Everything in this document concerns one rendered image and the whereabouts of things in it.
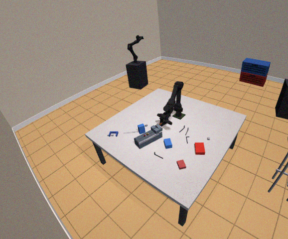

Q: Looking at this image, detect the red rectangular block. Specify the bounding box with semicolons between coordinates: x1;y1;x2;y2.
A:
195;142;205;155
177;160;186;169

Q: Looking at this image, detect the blue rectangular block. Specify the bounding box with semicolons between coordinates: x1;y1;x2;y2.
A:
138;123;145;134

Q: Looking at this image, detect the blue cube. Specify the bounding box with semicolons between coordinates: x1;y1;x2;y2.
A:
164;138;172;149

